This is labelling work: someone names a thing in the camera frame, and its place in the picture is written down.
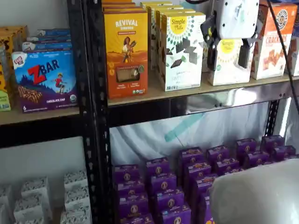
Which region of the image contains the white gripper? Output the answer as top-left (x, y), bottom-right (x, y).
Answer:
top-left (200, 0), bottom-right (263, 72)

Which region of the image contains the small white yellow-label box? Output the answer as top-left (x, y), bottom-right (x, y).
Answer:
top-left (207, 38), bottom-right (252, 86)

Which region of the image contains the orange white crackers box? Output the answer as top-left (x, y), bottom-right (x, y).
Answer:
top-left (250, 1), bottom-right (299, 81)

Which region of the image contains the white Simple Mills cookie box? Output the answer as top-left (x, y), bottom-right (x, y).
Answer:
top-left (139, 0), bottom-right (173, 10)
top-left (155, 8), bottom-right (197, 81)
top-left (146, 4), bottom-right (185, 70)
top-left (160, 12), bottom-right (207, 92)

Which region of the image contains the red white snack box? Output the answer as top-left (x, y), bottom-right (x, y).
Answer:
top-left (286, 21), bottom-right (299, 77)

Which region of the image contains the wooden shelf board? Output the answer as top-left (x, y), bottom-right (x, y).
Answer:
top-left (0, 106), bottom-right (80, 126)
top-left (107, 69), bottom-right (299, 107)

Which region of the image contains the orange Revival cracker box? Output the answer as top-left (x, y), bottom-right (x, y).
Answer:
top-left (102, 6), bottom-right (147, 14)
top-left (103, 11), bottom-right (149, 100)
top-left (101, 1), bottom-right (136, 8)

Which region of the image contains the blue purple ZBar box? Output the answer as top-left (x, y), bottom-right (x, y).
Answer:
top-left (21, 42), bottom-right (73, 53)
top-left (11, 49), bottom-right (78, 114)
top-left (26, 35), bottom-right (72, 44)
top-left (36, 28), bottom-right (71, 37)

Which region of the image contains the yellow chocolate chip box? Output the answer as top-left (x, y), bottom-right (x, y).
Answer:
top-left (0, 35), bottom-right (15, 93)
top-left (0, 25), bottom-right (30, 54)

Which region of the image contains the teal tape strip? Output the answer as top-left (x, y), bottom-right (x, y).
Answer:
top-left (164, 112), bottom-right (206, 143)

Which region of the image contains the black metal shelving rack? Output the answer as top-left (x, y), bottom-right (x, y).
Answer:
top-left (82, 0), bottom-right (299, 224)
top-left (0, 0), bottom-right (94, 224)

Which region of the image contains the white patterned carton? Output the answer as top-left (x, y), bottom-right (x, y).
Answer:
top-left (20, 176), bottom-right (52, 220)
top-left (0, 185), bottom-right (14, 207)
top-left (13, 197), bottom-right (45, 221)
top-left (64, 171), bottom-right (89, 191)
top-left (64, 186), bottom-right (91, 211)
top-left (60, 206), bottom-right (92, 224)

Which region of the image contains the black cable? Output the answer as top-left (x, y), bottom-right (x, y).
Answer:
top-left (267, 0), bottom-right (299, 114)

